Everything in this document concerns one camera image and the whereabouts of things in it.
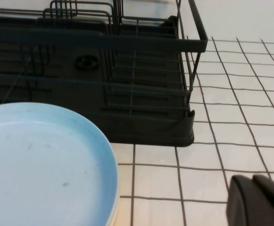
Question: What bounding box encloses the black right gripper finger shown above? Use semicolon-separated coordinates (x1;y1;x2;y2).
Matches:
226;174;274;226

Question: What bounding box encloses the light blue round plate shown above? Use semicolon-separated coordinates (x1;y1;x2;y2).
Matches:
0;102;120;226

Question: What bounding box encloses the pale green round plate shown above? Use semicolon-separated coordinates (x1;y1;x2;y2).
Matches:
105;193;121;226

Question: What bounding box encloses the round black drain plug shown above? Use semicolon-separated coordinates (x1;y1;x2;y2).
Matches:
74;55;99;71

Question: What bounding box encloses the black wire dish rack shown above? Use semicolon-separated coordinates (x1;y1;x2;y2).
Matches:
0;15;196;148
0;0;208;118

